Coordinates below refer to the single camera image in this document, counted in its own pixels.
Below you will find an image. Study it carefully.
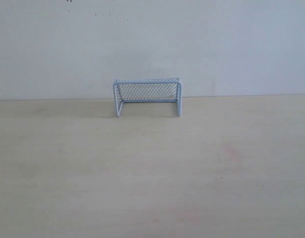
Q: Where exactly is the white miniature soccer goal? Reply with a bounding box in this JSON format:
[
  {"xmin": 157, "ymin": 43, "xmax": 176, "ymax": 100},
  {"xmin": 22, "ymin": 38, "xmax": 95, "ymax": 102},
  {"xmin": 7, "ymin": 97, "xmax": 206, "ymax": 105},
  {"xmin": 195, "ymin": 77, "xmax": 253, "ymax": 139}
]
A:
[{"xmin": 113, "ymin": 77, "xmax": 183, "ymax": 117}]

